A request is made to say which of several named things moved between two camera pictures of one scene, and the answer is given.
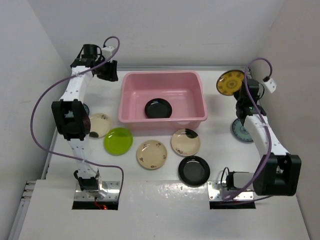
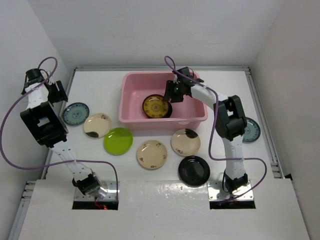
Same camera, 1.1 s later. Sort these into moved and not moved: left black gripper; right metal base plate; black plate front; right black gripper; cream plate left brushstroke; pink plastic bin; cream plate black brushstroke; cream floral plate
Moved: left black gripper; right black gripper
Not moved: pink plastic bin; cream floral plate; cream plate left brushstroke; right metal base plate; black plate front; cream plate black brushstroke
